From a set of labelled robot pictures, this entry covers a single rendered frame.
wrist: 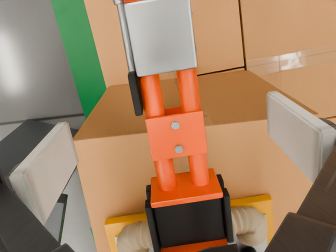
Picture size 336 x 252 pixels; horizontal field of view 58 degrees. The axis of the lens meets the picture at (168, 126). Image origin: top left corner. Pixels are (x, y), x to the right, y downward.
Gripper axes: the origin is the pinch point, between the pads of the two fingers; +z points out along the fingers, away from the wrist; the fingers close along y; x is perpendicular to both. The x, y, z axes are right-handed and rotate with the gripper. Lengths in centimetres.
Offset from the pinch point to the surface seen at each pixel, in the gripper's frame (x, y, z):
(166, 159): -8.3, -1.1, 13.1
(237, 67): -10, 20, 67
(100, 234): -28.4, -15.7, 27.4
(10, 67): -6, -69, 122
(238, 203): -24.5, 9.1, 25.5
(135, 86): 0.6, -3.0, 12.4
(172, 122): -3.7, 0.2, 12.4
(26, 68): -7, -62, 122
